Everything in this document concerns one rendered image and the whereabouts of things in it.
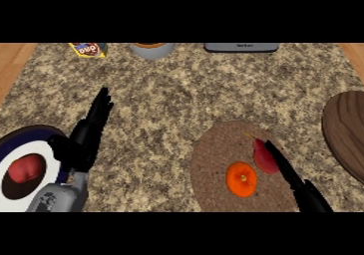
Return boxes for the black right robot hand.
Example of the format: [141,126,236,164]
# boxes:
[264,139,335,213]

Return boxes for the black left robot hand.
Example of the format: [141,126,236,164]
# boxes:
[48,87,116,173]

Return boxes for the red apple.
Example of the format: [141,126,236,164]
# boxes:
[6,153,48,185]

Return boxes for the dark brown wooden board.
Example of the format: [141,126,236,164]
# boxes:
[320,91,364,188]

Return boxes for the dark grey appliance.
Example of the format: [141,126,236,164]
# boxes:
[203,43,281,54]

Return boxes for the red chili pepper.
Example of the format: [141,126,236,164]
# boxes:
[243,131,281,175]

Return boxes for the orange squash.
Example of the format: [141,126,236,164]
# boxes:
[224,161,259,199]

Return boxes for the yellow and blue snack packet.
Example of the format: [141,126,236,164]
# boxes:
[69,43,110,59]

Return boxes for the white bowl with blue rim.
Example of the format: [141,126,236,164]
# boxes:
[0,125,73,213]

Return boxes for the grey cup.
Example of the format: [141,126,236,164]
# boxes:
[129,43,178,61]

